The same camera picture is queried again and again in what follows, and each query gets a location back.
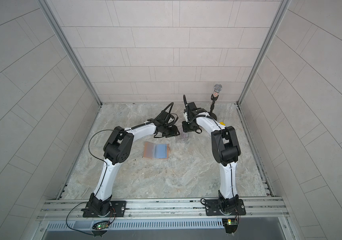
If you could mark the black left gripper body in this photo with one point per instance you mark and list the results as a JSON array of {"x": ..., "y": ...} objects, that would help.
[{"x": 168, "y": 131}]

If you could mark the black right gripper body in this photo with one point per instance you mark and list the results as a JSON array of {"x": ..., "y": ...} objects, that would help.
[{"x": 189, "y": 126}]

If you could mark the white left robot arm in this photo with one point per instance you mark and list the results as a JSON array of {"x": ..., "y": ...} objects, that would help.
[{"x": 118, "y": 147}]

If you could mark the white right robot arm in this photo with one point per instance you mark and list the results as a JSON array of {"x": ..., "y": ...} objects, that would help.
[{"x": 225, "y": 150}]

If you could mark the clear acrylic card stand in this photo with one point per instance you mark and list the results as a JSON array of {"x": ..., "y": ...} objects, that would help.
[{"x": 184, "y": 137}]

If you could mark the black microphone stand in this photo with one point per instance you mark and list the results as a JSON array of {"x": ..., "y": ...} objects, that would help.
[{"x": 214, "y": 97}]

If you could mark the white ventilation grille strip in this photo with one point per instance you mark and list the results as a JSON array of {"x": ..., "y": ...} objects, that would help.
[{"x": 154, "y": 224}]

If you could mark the right circuit board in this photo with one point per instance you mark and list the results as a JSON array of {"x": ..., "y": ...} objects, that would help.
[{"x": 230, "y": 225}]

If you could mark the left green circuit board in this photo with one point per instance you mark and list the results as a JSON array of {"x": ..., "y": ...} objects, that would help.
[{"x": 100, "y": 226}]

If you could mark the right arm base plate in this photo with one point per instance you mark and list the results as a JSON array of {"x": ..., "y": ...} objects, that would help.
[{"x": 219, "y": 207}]

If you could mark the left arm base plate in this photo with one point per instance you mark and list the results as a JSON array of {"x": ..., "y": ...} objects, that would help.
[{"x": 104, "y": 210}]

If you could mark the aluminium mounting rail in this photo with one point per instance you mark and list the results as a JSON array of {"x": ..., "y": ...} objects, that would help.
[{"x": 187, "y": 208}]

